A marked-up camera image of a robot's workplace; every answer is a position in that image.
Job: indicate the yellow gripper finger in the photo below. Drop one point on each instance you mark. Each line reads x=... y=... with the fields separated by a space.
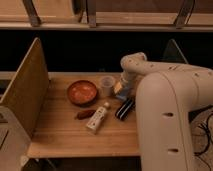
x=117 y=88

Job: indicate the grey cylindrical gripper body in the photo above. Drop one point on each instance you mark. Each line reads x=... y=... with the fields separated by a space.
x=127 y=78

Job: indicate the blue-white sponge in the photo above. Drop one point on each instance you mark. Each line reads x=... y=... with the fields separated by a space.
x=124 y=93

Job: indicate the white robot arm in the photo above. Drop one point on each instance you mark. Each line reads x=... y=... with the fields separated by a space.
x=165 y=96

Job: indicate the white ceramic cup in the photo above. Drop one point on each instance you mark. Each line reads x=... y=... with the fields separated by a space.
x=106 y=85

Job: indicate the orange-brown bowl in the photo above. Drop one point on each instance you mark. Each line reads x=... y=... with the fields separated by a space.
x=82 y=92

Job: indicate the white tube bottle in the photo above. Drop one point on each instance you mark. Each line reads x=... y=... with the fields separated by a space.
x=95 y=121

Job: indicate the right dark side panel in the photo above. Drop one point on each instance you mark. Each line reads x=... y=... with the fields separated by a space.
x=173 y=53

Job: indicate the left wooden side panel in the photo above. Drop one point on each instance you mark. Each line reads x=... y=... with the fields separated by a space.
x=23 y=98

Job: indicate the wooden shelf with brackets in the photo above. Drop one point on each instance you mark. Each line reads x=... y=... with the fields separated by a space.
x=108 y=15

